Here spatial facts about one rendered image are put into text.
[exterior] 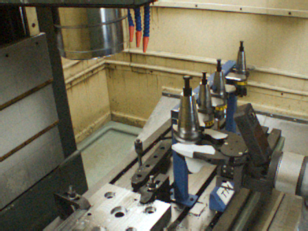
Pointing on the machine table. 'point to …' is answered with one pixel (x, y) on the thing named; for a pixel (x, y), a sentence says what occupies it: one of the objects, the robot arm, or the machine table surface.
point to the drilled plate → (155, 222)
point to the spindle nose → (90, 32)
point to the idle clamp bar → (158, 159)
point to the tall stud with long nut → (139, 150)
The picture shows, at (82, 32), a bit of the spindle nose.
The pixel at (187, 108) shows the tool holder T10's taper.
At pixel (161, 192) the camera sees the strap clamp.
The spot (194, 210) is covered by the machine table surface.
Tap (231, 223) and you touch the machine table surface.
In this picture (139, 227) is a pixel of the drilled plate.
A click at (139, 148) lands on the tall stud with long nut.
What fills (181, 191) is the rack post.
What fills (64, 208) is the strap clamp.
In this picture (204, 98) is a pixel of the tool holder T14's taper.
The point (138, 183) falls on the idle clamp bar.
